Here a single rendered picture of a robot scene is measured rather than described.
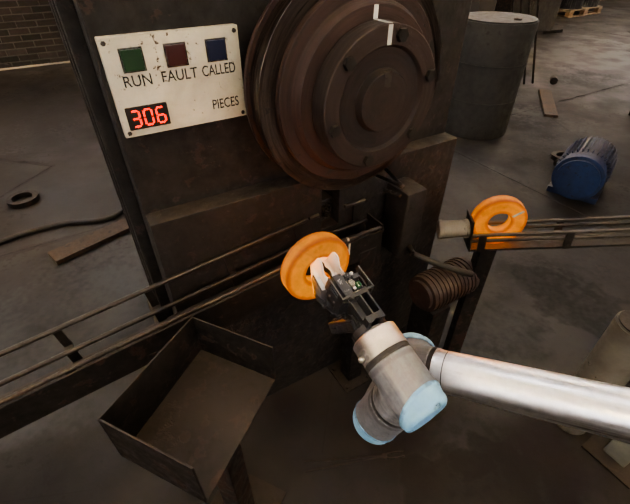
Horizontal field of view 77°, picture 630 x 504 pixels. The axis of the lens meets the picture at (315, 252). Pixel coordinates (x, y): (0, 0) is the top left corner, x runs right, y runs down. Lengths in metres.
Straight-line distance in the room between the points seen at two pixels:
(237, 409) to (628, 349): 1.09
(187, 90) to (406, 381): 0.69
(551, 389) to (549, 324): 1.31
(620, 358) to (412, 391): 0.90
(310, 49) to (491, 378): 0.68
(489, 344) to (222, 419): 1.30
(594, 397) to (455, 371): 0.22
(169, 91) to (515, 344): 1.64
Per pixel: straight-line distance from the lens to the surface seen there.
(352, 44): 0.80
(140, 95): 0.89
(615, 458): 1.79
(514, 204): 1.29
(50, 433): 1.81
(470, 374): 0.83
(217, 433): 0.90
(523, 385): 0.82
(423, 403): 0.69
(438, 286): 1.31
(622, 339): 1.44
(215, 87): 0.93
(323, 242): 0.81
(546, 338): 2.05
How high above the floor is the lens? 1.38
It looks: 39 degrees down
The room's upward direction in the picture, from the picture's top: straight up
